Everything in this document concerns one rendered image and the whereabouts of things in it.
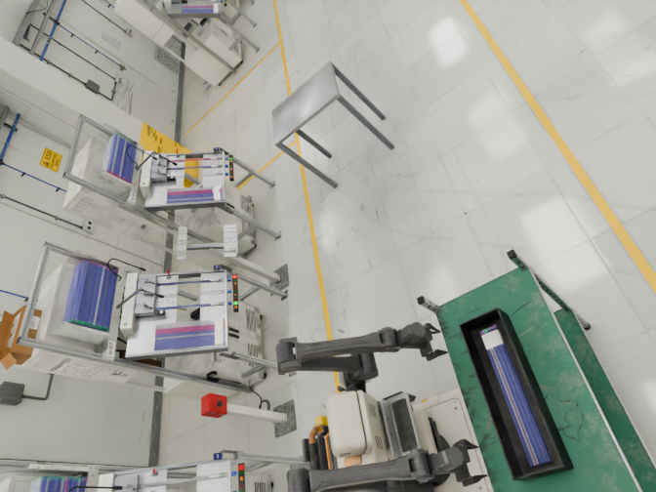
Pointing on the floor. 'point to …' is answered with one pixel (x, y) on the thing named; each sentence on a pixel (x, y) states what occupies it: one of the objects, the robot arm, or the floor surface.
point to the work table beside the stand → (292, 122)
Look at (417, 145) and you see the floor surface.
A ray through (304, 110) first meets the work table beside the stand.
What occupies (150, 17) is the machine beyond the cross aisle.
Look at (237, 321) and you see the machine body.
